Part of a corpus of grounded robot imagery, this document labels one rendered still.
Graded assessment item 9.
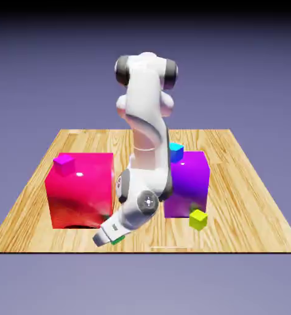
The large purple box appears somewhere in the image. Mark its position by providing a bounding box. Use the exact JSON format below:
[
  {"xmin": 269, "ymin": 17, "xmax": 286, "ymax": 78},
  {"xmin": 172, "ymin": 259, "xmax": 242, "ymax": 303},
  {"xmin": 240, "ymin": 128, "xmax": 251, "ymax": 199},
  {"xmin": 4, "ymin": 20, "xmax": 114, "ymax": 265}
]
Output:
[{"xmin": 164, "ymin": 150, "xmax": 211, "ymax": 219}]

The small yellow cube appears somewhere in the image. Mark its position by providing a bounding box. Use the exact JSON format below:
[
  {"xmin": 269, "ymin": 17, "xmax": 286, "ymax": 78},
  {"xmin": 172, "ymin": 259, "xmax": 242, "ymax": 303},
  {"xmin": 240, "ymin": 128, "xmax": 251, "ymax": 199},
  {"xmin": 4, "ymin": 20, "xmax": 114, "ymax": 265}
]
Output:
[{"xmin": 188, "ymin": 209, "xmax": 209, "ymax": 231}]

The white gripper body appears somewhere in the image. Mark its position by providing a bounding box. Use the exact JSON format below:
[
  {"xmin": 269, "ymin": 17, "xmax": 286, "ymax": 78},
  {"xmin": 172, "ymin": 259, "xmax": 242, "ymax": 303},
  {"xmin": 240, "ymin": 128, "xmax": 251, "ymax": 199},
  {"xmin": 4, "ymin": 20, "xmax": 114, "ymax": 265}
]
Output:
[{"xmin": 92, "ymin": 213, "xmax": 132, "ymax": 247}]

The small magenta cube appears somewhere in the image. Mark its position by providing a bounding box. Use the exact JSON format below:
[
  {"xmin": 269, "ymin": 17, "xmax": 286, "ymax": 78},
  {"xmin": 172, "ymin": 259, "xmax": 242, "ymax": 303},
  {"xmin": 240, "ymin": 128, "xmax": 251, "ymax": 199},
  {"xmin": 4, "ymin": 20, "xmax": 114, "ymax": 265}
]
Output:
[{"xmin": 53, "ymin": 154, "xmax": 76, "ymax": 177}]

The small green cube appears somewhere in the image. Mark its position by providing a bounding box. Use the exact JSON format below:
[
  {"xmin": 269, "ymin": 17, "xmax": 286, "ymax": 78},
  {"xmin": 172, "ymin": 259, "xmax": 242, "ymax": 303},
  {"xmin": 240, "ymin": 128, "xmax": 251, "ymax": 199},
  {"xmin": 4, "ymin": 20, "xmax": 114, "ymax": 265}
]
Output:
[{"xmin": 110, "ymin": 234, "xmax": 126, "ymax": 246}]

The large red box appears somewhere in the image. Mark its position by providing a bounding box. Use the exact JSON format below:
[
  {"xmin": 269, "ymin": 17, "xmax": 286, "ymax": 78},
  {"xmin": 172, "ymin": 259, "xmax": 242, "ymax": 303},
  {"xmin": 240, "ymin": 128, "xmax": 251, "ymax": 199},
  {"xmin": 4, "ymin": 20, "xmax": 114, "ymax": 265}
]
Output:
[{"xmin": 44, "ymin": 152, "xmax": 116, "ymax": 229}]

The small cyan cube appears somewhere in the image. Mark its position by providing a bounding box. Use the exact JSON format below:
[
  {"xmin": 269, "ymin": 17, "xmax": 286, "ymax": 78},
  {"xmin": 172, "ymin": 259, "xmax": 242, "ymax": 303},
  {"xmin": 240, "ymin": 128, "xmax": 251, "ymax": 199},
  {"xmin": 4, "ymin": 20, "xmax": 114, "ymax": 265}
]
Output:
[{"xmin": 169, "ymin": 142, "xmax": 185, "ymax": 164}]

